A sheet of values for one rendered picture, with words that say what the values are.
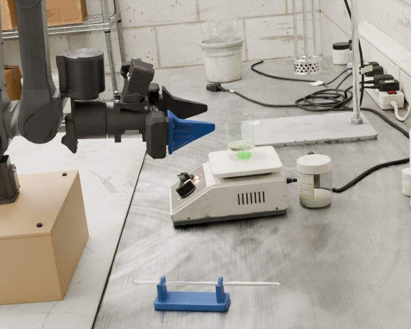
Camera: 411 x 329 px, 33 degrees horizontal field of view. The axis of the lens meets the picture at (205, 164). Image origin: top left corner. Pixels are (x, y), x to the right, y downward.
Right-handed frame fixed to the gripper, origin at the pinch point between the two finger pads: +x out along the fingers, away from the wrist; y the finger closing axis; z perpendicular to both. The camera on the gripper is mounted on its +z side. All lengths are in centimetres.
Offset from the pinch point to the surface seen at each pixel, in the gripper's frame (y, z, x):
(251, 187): 5.2, -14.3, 11.1
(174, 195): 12.2, -18.4, -1.2
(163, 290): -19.1, -18.1, -5.1
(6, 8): 231, -22, -61
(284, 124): 55, -21, 28
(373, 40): 101, -10, 65
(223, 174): 6.0, -12.1, 6.5
